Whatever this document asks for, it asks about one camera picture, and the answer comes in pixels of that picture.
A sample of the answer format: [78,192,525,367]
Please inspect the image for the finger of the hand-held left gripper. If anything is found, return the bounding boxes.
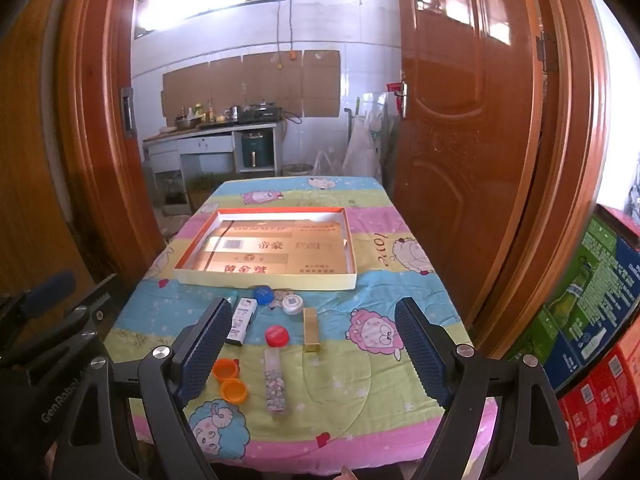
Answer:
[10,274,119,376]
[0,270,78,333]

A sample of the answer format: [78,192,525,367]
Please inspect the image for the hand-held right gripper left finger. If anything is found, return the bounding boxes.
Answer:
[52,297,235,480]

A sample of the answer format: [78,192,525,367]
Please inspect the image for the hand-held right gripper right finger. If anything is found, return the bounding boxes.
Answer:
[394,296,581,480]

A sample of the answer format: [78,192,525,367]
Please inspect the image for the orange bottle cap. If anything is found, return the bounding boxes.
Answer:
[212,358,239,383]
[220,378,249,405]

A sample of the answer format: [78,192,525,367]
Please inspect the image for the white cartoon lighter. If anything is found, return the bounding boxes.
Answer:
[225,297,259,347]

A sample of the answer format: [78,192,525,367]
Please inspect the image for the clear floral lighter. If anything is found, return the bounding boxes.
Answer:
[263,349,289,416]

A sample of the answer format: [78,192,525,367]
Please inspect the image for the gold lighter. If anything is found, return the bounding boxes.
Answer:
[302,307,322,354]

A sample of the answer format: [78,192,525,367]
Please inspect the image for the shallow orange-rimmed cardboard box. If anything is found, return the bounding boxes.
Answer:
[173,206,358,292]

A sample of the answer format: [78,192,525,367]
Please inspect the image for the cartoon sheep printed tablecloth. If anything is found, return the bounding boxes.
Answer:
[107,176,498,466]

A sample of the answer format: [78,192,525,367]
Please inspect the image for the wooden door jamb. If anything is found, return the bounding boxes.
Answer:
[55,0,166,281]
[525,0,618,361]

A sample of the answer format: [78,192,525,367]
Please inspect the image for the green and blue carton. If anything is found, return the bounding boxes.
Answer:
[505,215,640,406]

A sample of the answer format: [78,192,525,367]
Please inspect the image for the red carton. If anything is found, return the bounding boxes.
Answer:
[557,330,640,463]

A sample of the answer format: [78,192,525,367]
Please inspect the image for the brown wooden door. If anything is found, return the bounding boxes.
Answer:
[392,0,546,341]

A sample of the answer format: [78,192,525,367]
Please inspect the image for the metal strike plate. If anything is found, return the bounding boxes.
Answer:
[120,87,136,138]

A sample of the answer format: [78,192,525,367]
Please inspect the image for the grey kitchen counter cabinet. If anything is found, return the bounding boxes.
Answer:
[142,120,286,201]

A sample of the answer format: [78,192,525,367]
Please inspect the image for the green air fryer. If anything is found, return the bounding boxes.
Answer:
[241,130,277,171]

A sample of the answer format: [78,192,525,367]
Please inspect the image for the white plastic bags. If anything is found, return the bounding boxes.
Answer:
[342,110,386,181]

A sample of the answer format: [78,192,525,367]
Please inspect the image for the black gas stove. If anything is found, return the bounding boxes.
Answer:
[237,105,283,123]

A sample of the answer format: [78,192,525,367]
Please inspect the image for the door hinge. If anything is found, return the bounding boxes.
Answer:
[536,32,558,73]

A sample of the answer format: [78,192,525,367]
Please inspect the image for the metal door handle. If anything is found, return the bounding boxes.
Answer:
[391,81,408,121]

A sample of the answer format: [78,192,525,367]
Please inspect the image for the cardboard sheet on wall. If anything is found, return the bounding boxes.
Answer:
[161,50,342,118]

